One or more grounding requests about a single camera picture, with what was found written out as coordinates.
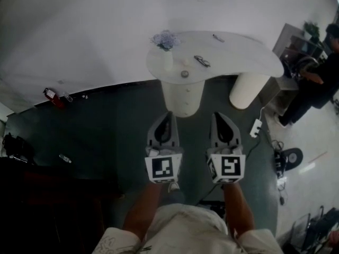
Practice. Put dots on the white curved table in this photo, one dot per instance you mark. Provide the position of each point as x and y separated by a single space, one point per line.
233 57

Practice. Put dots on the small grey round object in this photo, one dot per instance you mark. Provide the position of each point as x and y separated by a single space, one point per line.
184 73

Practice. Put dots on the person's white shirt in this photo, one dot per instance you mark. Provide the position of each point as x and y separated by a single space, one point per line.
185 231

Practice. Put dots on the white cylindrical table leg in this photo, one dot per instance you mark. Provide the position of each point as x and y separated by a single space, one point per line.
246 90

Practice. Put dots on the person's left forearm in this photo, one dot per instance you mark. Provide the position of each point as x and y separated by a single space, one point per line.
143 210

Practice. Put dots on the black metal chair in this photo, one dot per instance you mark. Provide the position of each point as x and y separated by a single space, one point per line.
320 229

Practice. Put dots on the person's grey trouser leg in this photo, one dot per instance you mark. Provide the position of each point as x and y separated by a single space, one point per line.
173 198

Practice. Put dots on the white round drawer cabinet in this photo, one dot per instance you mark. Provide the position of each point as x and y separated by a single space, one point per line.
182 96

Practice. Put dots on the clear plastic bottle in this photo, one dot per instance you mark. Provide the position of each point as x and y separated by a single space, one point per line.
65 158
68 97

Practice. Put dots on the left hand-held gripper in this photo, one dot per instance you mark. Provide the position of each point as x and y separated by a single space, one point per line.
162 168

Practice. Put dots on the pale purple flower bunch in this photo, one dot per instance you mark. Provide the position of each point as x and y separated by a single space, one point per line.
165 39

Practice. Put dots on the black bag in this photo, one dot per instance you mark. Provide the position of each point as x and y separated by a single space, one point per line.
17 147

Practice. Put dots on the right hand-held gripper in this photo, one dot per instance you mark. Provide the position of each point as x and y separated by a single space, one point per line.
227 167

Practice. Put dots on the black eyeglasses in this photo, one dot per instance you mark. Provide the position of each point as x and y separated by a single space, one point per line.
202 61

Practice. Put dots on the white vase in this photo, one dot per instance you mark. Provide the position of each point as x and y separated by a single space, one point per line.
168 61

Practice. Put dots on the person's right forearm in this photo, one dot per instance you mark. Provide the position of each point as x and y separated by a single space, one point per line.
238 210

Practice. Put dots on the black round disc device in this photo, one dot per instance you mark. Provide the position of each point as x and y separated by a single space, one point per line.
292 157

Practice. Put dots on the red fire extinguisher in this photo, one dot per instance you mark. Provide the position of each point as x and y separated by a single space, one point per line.
54 98

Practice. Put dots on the grey shelf unit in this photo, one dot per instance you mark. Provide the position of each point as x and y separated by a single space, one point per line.
287 44

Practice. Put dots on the dark pen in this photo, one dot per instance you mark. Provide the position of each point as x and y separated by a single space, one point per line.
218 38

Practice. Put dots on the person's shoe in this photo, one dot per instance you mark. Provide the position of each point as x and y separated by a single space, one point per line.
173 186

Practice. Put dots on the black box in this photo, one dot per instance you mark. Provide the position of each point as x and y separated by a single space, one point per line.
212 208

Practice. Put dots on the white power strip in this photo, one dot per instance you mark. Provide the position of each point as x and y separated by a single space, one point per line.
255 128

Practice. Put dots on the green potted plant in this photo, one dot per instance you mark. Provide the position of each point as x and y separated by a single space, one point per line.
312 32

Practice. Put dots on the dark green carpet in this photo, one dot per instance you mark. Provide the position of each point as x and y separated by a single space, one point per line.
106 128

